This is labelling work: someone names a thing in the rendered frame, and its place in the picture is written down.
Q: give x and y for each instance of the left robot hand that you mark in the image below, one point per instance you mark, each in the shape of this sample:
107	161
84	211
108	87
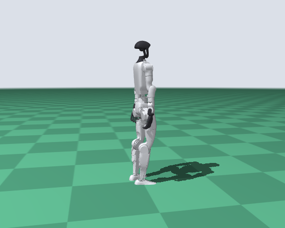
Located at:
132	117

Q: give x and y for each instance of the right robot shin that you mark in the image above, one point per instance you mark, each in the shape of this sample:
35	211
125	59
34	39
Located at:
144	157

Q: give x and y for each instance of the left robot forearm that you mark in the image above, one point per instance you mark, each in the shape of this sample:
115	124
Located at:
136	97

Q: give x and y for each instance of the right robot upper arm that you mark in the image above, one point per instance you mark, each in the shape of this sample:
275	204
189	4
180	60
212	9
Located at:
148	69

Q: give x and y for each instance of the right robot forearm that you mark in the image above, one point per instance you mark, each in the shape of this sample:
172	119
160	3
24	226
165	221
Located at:
151	96

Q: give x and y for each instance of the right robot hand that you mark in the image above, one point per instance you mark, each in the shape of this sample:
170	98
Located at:
149	120

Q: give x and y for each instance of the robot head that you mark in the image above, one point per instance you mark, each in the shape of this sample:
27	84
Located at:
142	46

